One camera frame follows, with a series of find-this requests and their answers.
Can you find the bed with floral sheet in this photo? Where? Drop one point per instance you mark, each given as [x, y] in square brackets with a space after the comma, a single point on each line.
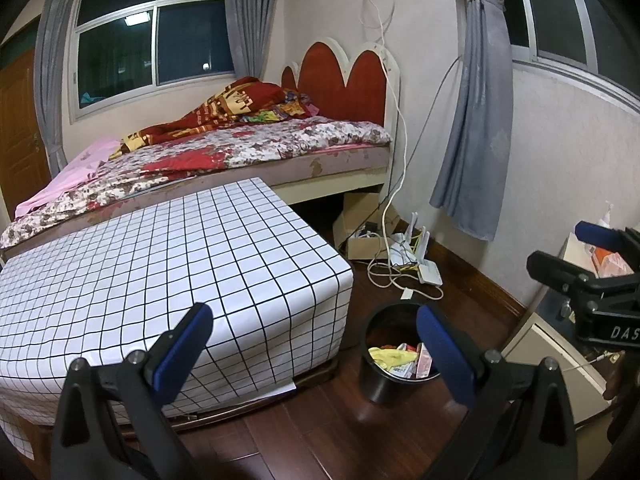
[300, 135]

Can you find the cream bed frame red headboard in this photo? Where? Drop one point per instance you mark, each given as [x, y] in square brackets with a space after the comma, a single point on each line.
[325, 75]

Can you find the table with white grid cloth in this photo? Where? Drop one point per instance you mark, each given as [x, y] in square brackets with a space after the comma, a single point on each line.
[175, 260]

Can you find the mauve bed mattress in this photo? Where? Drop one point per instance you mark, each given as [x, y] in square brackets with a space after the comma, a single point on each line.
[325, 162]

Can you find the beige cabinet with dark panel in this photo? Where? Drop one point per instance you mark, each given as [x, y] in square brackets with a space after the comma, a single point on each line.
[550, 345]

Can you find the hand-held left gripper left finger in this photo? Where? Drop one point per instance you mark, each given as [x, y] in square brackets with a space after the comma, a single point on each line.
[182, 355]

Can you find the large sliding window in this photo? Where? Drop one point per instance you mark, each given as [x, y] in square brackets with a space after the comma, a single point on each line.
[115, 60]

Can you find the white pump bottle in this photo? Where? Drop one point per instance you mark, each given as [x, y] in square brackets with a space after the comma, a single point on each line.
[607, 215]

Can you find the tied grey curtain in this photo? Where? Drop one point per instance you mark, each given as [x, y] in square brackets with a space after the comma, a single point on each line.
[475, 135]

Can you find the orange tissue box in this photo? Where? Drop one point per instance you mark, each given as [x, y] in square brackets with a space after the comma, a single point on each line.
[607, 262]

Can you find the pink cloth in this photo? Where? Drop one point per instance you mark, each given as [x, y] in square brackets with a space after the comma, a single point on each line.
[80, 165]

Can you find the white power adapter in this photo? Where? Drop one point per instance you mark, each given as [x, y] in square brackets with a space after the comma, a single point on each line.
[407, 294]

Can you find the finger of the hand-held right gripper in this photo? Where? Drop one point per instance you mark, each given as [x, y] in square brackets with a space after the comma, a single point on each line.
[555, 267]
[595, 232]

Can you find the yellow and blue wrapper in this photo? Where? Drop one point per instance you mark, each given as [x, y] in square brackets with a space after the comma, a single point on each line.
[392, 357]

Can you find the wooden door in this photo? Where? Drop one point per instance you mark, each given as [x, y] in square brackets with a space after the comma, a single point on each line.
[20, 125]

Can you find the cardboard box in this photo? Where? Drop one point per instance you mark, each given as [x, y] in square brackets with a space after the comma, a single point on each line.
[357, 210]

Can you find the orange snack packet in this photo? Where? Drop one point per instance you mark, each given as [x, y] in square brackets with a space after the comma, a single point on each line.
[425, 360]

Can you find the white flat modem box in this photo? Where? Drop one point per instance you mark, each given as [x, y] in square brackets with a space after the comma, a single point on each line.
[430, 274]

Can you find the white router with antennas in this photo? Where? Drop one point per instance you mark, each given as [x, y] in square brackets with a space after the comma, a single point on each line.
[402, 255]

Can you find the black trash bin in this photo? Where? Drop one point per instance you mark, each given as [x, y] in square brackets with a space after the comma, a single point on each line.
[380, 385]

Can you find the red patterned blanket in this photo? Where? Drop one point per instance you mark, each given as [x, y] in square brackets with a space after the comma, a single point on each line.
[225, 105]

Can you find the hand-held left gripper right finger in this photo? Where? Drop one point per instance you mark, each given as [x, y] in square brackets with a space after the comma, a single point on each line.
[447, 355]

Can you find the curved corner window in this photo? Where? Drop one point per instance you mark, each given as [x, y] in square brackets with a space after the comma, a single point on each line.
[550, 10]

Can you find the person's right hand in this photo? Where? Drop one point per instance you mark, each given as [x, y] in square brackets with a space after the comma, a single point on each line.
[614, 380]

